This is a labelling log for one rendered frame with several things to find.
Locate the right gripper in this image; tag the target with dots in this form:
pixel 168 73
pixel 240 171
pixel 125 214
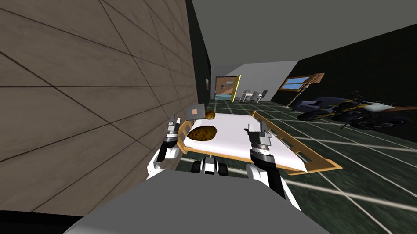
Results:
pixel 260 141

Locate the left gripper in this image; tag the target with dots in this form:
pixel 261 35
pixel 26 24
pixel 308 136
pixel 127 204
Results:
pixel 171 133

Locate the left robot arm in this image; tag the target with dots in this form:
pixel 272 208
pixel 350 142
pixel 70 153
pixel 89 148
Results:
pixel 160 157

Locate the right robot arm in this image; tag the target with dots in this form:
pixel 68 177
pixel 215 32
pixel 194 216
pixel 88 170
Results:
pixel 272 179

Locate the grey square with pink patch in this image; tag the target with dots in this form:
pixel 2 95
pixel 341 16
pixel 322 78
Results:
pixel 195 112

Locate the wooden bed with white mattress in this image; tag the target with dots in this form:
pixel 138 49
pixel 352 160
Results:
pixel 230 137

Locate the large brown speckled pillow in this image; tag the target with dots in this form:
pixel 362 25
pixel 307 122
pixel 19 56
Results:
pixel 202 133

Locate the white table with chairs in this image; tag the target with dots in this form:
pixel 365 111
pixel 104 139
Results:
pixel 254 96

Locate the small brown speckled pillow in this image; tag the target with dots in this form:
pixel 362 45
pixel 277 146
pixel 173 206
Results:
pixel 210 114

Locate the yellow door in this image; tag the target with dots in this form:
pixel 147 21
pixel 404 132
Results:
pixel 236 88

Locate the thin floor lamp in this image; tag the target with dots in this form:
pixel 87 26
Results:
pixel 298 96

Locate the window with wooden blinds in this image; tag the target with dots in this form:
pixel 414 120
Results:
pixel 300 82

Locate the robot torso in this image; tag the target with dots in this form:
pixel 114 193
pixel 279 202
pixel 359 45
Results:
pixel 184 209

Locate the black and white motorcycle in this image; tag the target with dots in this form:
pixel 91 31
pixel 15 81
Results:
pixel 356 112

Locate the small picture on wall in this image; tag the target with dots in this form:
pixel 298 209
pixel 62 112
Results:
pixel 207 84

